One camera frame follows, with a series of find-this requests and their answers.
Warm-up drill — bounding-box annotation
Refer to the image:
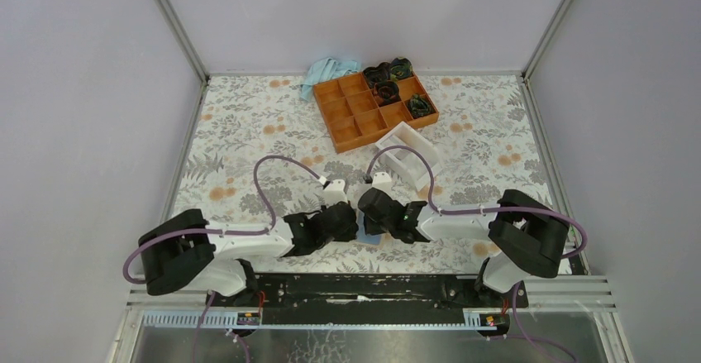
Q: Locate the beige card holder wallet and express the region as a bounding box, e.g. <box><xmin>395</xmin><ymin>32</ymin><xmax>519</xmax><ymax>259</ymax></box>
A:
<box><xmin>355</xmin><ymin>224</ymin><xmax>385</xmax><ymax>246</ymax></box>

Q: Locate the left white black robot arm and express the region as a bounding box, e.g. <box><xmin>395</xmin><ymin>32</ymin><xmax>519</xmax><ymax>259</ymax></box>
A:
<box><xmin>129</xmin><ymin>202</ymin><xmax>359</xmax><ymax>306</ymax></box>

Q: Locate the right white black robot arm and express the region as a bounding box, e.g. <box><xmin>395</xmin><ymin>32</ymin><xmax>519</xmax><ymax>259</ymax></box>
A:
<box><xmin>358</xmin><ymin>188</ymin><xmax>570</xmax><ymax>307</ymax></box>

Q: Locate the white card box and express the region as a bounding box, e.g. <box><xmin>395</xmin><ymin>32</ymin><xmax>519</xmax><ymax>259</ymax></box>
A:
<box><xmin>374</xmin><ymin>122</ymin><xmax>443</xmax><ymax>191</ymax></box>

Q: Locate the orange compartment tray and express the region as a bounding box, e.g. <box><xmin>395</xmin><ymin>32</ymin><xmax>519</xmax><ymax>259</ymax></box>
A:
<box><xmin>312</xmin><ymin>73</ymin><xmax>440</xmax><ymax>153</ymax></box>

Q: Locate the dark rolled band right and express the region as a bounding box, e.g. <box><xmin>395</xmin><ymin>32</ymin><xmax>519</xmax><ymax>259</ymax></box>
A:
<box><xmin>406</xmin><ymin>93</ymin><xmax>436</xmax><ymax>119</ymax></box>

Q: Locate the dark rolled band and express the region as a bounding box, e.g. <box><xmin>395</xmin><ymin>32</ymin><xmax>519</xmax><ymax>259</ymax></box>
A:
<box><xmin>406</xmin><ymin>93</ymin><xmax>436</xmax><ymax>119</ymax></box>
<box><xmin>362</xmin><ymin>62</ymin><xmax>391</xmax><ymax>90</ymax></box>
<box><xmin>373</xmin><ymin>80</ymin><xmax>401</xmax><ymax>107</ymax></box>

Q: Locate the dark rolled band middle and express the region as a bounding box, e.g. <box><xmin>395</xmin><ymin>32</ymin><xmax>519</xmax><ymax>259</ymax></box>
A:
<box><xmin>373</xmin><ymin>80</ymin><xmax>401</xmax><ymax>107</ymax></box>

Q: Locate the dark rolled band top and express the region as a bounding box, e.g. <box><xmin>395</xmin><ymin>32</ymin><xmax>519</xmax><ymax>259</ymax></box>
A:
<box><xmin>362</xmin><ymin>62</ymin><xmax>391</xmax><ymax>90</ymax></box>

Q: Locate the dark rolled band corner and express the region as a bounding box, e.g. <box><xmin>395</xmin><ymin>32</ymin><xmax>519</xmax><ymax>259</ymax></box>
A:
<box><xmin>389</xmin><ymin>57</ymin><xmax>414</xmax><ymax>81</ymax></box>

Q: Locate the light blue cloth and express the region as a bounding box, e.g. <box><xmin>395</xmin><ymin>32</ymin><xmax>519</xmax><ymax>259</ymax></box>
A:
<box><xmin>300</xmin><ymin>57</ymin><xmax>361</xmax><ymax>102</ymax></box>

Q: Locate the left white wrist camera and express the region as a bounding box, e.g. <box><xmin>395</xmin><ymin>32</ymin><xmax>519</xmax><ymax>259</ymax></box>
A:
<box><xmin>322</xmin><ymin>179</ymin><xmax>348</xmax><ymax>206</ymax></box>

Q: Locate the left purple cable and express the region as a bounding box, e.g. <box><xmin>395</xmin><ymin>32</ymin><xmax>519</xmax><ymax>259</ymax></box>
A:
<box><xmin>122</xmin><ymin>155</ymin><xmax>330</xmax><ymax>285</ymax></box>

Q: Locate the purple cable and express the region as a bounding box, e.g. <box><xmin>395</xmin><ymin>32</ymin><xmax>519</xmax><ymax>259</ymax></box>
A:
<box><xmin>365</xmin><ymin>145</ymin><xmax>588</xmax><ymax>260</ymax></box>
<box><xmin>122</xmin><ymin>155</ymin><xmax>330</xmax><ymax>285</ymax></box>

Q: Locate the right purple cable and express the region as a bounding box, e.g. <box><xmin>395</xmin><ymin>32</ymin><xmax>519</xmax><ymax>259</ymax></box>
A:
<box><xmin>365</xmin><ymin>145</ymin><xmax>588</xmax><ymax>260</ymax></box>

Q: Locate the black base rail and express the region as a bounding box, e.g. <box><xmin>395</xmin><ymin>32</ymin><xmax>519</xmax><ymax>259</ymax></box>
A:
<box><xmin>213</xmin><ymin>273</ymin><xmax>529</xmax><ymax>327</ymax></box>

